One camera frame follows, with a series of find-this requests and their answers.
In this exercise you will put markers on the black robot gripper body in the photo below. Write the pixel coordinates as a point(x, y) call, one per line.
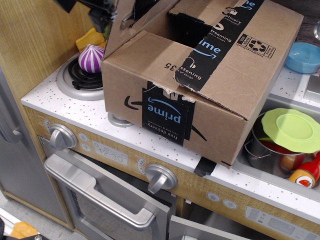
point(106, 6)

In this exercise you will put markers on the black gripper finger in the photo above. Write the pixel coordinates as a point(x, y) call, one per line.
point(102, 18)

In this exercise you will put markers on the brown cardboard prime box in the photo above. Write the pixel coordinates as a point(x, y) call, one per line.
point(197, 72)

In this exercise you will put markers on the green toy vegetable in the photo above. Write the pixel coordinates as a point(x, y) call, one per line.
point(106, 31)

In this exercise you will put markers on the yellow toy bell pepper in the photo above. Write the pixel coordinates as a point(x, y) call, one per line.
point(92, 37)

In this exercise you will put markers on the purple white striped toy onion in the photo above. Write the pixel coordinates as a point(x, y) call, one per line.
point(90, 59)

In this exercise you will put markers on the front left stove burner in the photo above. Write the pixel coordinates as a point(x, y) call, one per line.
point(79, 84)

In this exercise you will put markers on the small silver burner under box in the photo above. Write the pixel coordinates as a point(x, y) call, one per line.
point(118, 121)

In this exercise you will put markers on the left silver oven knob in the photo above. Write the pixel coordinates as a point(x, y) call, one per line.
point(61, 137)

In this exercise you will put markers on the silver oven knob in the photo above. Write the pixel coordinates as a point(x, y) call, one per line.
point(160, 178)
point(61, 137)

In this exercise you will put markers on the right silver oven knob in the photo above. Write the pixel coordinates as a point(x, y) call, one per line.
point(160, 178)

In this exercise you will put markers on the grey toy fridge door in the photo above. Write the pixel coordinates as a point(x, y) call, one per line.
point(21, 170)

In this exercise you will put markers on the black tape strip on counter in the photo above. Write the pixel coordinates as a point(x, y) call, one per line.
point(204, 167)

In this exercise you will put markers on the grey oven door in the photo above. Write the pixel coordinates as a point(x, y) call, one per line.
point(126, 190)

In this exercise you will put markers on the blue plastic bowl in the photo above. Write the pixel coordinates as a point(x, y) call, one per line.
point(303, 58)

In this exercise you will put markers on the stainless steel pot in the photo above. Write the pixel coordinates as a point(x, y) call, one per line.
point(265, 155)

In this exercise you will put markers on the green silicone lid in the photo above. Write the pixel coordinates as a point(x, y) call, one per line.
point(292, 129)

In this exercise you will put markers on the grey dishwasher door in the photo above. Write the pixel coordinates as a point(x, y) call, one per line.
point(184, 229)

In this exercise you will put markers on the orange object on floor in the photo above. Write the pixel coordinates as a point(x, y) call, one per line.
point(23, 230)

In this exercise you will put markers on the red yellow toy ketchup bottle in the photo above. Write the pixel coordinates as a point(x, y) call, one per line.
point(307, 174)

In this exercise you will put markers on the silver oven door handle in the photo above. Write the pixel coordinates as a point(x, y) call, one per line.
point(80, 181)

